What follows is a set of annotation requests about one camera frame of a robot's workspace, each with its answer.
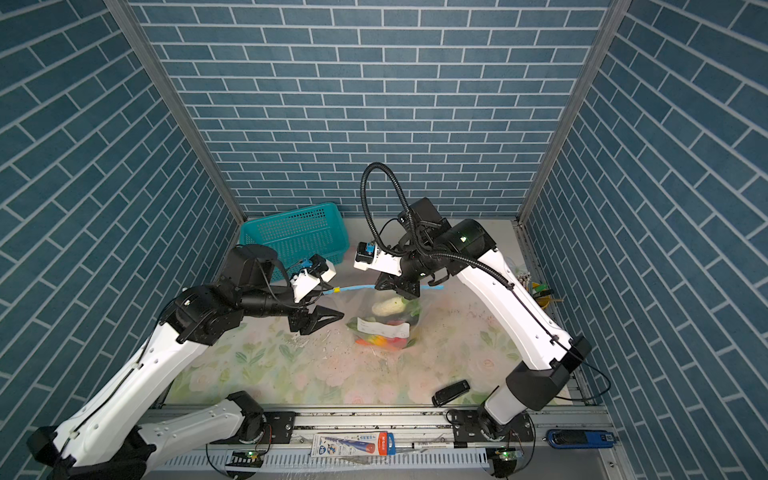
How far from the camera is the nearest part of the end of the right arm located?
1.47ft

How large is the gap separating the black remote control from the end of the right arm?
355 millimetres

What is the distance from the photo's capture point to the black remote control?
770mm
